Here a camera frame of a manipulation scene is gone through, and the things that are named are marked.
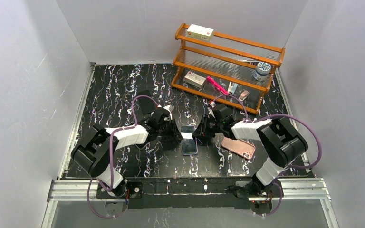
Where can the white box on top shelf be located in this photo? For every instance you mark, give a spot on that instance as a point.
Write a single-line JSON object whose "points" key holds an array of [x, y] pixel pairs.
{"points": [[200, 32]]}

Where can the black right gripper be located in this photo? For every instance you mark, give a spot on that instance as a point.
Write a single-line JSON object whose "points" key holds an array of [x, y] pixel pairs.
{"points": [[203, 128]]}

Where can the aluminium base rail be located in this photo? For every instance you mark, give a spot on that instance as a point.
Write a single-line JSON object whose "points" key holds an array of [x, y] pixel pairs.
{"points": [[293, 189]]}

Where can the pink utility knife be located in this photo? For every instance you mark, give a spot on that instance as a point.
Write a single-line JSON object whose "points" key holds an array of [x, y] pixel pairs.
{"points": [[217, 86]]}

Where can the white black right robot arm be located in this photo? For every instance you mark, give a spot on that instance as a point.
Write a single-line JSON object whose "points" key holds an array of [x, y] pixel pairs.
{"points": [[282, 142]]}

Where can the lavender phone case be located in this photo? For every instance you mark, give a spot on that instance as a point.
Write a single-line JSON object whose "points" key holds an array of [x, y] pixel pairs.
{"points": [[196, 151]]}

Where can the blue white round tin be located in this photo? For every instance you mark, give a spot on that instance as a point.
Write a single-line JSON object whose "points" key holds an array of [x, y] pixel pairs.
{"points": [[262, 71]]}

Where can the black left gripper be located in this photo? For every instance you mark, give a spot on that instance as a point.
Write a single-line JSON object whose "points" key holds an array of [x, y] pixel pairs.
{"points": [[172, 129]]}

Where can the orange wooden shelf rack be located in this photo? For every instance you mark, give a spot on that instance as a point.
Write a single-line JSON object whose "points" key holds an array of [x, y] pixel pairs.
{"points": [[226, 58]]}

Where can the white green stapler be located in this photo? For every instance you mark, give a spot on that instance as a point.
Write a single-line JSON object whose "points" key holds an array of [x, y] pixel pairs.
{"points": [[232, 88]]}

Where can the black phone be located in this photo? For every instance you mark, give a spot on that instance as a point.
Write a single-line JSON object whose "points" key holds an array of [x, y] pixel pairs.
{"points": [[188, 146], [147, 106]]}

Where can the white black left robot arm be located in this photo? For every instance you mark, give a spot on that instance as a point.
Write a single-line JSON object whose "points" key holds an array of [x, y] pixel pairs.
{"points": [[94, 152]]}

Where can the pink phone case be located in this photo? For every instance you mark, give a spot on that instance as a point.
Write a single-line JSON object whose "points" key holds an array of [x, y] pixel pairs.
{"points": [[241, 148]]}

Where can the pink stapler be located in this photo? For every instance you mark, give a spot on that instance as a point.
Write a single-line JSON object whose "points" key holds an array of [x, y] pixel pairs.
{"points": [[243, 95]]}

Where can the grey box on bottom shelf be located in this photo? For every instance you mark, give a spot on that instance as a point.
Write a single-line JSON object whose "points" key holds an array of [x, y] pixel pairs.
{"points": [[194, 79]]}

